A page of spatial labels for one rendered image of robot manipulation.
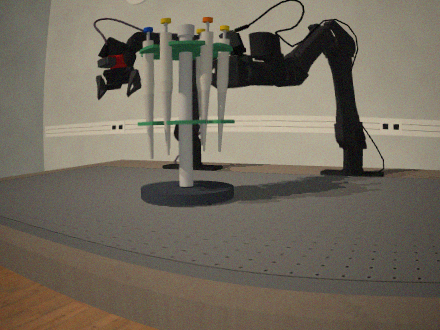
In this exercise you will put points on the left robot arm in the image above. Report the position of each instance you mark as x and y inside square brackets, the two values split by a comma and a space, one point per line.
[265, 46]

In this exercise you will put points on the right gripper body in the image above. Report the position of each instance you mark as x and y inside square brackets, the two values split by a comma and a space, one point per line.
[114, 80]

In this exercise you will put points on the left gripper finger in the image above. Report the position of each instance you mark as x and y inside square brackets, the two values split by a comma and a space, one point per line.
[233, 71]
[214, 82]

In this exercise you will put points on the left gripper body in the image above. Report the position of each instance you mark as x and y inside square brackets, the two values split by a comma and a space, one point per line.
[246, 70]

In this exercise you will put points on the white pipette with yellow button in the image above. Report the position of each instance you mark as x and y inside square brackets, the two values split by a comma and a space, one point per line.
[222, 81]
[166, 76]

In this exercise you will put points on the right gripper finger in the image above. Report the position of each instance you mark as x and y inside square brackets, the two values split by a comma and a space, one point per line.
[135, 80]
[101, 86]

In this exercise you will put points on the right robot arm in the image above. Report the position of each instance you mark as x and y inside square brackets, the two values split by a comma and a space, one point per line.
[136, 40]

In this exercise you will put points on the white pipette with blue button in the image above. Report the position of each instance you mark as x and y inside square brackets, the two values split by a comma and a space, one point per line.
[148, 89]

